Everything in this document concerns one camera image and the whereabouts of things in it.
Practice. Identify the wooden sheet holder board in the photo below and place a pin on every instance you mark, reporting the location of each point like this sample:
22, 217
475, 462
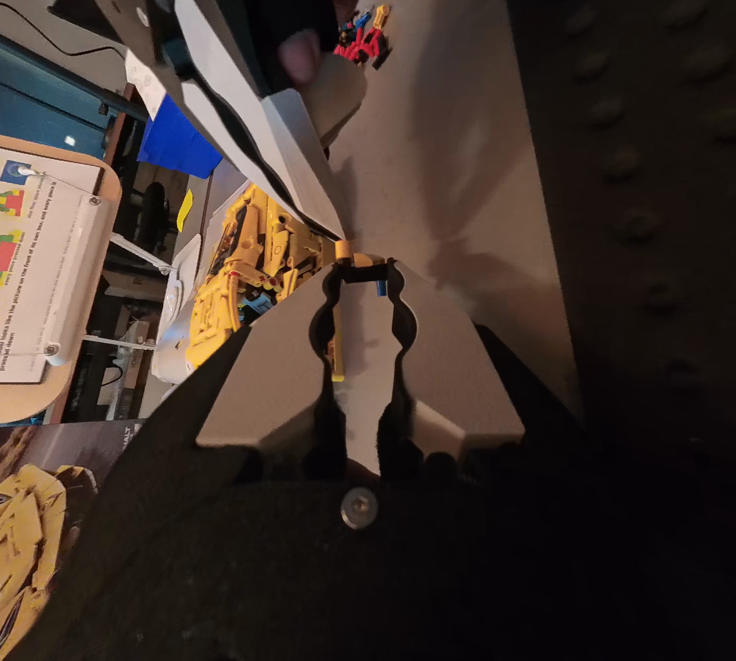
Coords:
98, 270

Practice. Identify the yellow paper scrap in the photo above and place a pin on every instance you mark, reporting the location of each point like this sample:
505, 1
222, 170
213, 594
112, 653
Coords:
185, 210

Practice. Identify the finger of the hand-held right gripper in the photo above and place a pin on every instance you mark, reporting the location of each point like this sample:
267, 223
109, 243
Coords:
213, 120
293, 155

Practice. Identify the blue plastic bin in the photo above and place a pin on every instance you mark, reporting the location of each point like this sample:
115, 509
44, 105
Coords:
178, 146

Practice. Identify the pile of small coloured pins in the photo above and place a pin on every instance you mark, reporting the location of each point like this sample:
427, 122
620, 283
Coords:
362, 37

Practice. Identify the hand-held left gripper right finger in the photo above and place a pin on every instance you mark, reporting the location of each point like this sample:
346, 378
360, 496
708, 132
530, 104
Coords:
460, 385

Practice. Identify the white stand base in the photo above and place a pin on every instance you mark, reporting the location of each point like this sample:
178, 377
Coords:
172, 327

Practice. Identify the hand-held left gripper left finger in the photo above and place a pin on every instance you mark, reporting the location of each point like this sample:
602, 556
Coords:
270, 385

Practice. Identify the black brick assembly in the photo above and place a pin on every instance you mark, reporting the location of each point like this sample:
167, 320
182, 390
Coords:
362, 273

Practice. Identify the grey desk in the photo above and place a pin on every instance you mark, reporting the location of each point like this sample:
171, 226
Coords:
460, 184

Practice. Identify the yellow toy brick car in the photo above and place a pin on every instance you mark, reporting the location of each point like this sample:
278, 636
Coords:
241, 270

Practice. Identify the toy car set box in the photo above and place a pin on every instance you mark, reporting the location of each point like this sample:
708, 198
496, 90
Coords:
46, 529

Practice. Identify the person's right hand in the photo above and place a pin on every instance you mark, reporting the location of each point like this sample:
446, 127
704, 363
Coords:
299, 60

